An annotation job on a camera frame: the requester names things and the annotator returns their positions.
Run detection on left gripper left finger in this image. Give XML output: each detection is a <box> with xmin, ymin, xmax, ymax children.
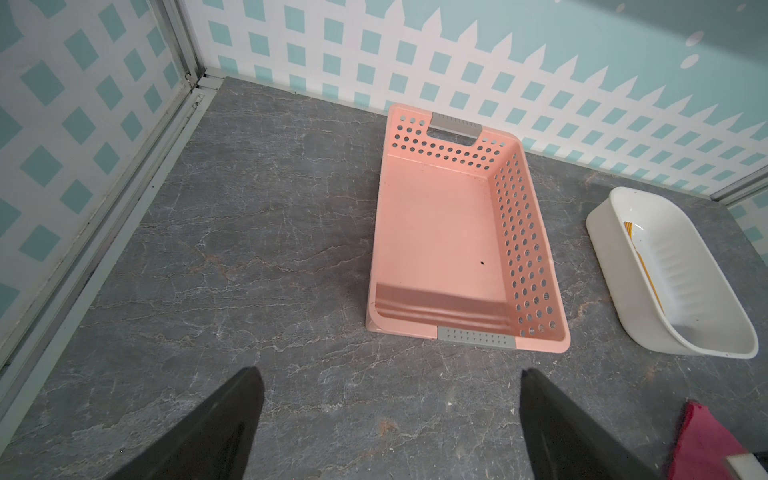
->
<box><xmin>110</xmin><ymin>367</ymin><xmax>265</xmax><ymax>479</ymax></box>

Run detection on magenta paper napkin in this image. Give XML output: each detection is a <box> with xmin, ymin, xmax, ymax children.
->
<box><xmin>667</xmin><ymin>401</ymin><xmax>748</xmax><ymax>480</ymax></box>

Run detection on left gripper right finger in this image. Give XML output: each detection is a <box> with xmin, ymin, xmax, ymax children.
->
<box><xmin>519</xmin><ymin>369</ymin><xmax>656</xmax><ymax>479</ymax></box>

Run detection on pink perforated plastic basket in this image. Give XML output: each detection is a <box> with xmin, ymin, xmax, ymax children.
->
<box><xmin>366</xmin><ymin>104</ymin><xmax>571</xmax><ymax>354</ymax></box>

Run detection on white oval plastic tub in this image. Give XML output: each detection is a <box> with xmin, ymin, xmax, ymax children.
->
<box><xmin>586</xmin><ymin>187</ymin><xmax>759</xmax><ymax>359</ymax></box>

